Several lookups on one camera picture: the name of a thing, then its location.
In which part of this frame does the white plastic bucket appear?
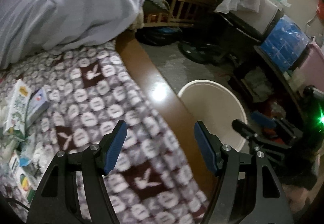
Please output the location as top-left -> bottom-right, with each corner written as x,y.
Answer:
177,80 -> 248,152

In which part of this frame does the black cable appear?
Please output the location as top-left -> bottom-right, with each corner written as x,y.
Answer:
5,197 -> 31,212

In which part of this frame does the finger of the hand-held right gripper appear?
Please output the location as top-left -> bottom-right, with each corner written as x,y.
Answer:
251,111 -> 304,143
232,119 -> 259,141

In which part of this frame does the brown wooden bed frame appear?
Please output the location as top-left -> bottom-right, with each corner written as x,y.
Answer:
115,30 -> 223,204

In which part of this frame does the black fan base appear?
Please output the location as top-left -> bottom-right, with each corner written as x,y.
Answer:
178,40 -> 228,64

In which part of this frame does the blue plastic drawer unit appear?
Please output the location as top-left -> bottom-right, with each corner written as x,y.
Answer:
261,15 -> 310,73

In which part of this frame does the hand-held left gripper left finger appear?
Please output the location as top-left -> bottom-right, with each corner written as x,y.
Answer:
27,120 -> 128,224

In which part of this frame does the black bag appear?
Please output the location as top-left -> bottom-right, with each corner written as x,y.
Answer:
137,27 -> 183,46

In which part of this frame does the white floral box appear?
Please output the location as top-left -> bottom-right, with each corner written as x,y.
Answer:
4,79 -> 32,138

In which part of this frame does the printed blanket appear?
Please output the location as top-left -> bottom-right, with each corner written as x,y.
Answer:
0,44 -> 210,224

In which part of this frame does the light blue duvet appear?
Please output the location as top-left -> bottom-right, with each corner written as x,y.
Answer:
0,0 -> 150,70

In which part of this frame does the colourful packet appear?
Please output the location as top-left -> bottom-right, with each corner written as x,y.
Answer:
10,156 -> 38,199

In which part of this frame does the pink storage box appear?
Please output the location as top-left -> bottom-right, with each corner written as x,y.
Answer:
291,39 -> 324,88

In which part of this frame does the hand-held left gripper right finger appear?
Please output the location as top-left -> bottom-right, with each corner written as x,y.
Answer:
194,121 -> 294,224

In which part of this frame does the white cabinet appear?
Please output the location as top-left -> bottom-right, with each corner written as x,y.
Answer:
228,0 -> 279,37

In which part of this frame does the blue and white box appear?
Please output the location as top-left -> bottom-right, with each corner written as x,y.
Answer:
25,87 -> 50,131

